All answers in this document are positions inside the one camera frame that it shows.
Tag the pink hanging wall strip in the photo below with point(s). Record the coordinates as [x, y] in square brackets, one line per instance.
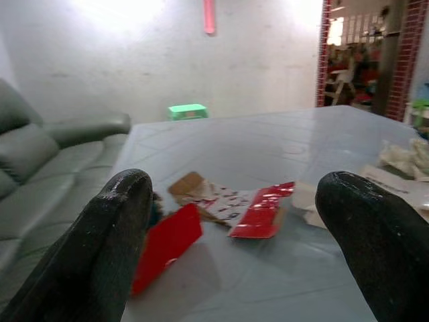
[209, 16]

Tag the white printed torn cardboard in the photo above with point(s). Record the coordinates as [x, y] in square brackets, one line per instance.
[214, 199]

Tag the red cardboard box piece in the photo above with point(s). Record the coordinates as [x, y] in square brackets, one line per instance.
[167, 246]

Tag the red brick pillar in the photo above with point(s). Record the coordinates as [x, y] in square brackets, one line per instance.
[403, 60]

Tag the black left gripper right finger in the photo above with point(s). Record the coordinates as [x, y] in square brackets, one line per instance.
[378, 241]

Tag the grey-green leather sofa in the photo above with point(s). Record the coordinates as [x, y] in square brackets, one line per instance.
[40, 167]

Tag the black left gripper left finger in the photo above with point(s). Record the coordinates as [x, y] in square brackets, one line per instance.
[83, 255]

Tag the white wooden chair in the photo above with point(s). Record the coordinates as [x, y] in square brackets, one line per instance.
[342, 80]

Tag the green plastic stool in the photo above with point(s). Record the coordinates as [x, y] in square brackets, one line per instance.
[187, 112]

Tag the red foil torn wrapper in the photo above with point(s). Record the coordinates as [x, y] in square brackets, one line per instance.
[263, 213]

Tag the crumpled white paper wad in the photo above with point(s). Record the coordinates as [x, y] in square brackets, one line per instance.
[407, 157]

